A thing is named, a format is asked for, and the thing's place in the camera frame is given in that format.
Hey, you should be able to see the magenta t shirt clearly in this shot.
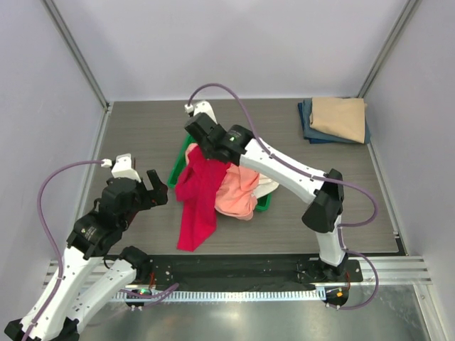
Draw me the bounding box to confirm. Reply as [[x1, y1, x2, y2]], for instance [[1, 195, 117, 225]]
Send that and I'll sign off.
[[175, 144, 229, 251]]

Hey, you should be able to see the green plastic bin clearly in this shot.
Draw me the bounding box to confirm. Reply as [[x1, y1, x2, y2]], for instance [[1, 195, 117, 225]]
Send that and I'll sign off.
[[166, 135, 271, 212]]

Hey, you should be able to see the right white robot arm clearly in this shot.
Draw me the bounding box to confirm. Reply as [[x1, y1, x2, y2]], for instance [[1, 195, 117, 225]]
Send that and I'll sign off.
[[185, 112, 348, 281]]

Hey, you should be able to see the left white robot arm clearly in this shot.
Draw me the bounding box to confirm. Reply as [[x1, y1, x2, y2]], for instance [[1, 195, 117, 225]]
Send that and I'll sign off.
[[4, 170, 168, 340]]

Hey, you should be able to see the salmon pink t shirt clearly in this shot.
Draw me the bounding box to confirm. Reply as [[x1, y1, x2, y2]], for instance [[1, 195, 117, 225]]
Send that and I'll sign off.
[[176, 143, 260, 220]]

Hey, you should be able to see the white t shirt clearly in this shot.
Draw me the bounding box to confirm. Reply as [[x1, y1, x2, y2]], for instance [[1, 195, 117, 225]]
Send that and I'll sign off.
[[253, 174, 279, 199]]

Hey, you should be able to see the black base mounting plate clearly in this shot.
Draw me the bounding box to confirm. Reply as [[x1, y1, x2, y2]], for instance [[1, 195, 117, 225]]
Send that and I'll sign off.
[[141, 254, 363, 293]]

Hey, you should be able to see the folded blue t shirt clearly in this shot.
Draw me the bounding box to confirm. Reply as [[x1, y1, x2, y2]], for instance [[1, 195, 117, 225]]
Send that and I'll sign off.
[[298, 97, 371, 144]]

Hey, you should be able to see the folded beige t shirt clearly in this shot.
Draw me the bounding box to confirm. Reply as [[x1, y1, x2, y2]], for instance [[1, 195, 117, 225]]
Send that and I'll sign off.
[[309, 97, 366, 144]]

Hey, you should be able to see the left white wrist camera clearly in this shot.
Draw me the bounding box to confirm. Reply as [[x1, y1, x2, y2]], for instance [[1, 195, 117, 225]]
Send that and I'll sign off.
[[101, 153, 141, 183]]

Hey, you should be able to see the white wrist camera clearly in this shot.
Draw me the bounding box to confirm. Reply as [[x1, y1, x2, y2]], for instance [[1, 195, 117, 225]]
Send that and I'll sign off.
[[101, 153, 141, 183], [184, 101, 217, 123]]

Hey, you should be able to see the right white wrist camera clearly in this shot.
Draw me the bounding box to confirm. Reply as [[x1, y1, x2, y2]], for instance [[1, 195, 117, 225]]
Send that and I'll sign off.
[[184, 101, 217, 123]]

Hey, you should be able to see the white slotted cable duct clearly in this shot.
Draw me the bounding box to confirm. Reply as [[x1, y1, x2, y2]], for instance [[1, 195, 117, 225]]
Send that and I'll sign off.
[[115, 289, 326, 303]]

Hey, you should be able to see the left aluminium frame post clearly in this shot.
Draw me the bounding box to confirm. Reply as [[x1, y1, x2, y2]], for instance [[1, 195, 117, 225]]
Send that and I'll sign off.
[[41, 0, 109, 112]]

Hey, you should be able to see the aluminium frame post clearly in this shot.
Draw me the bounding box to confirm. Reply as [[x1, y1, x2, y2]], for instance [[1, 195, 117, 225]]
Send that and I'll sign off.
[[41, 0, 109, 112], [357, 0, 422, 98]]

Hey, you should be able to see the right aluminium frame post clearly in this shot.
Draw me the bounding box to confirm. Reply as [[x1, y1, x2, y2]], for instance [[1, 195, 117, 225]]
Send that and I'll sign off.
[[357, 0, 422, 98]]

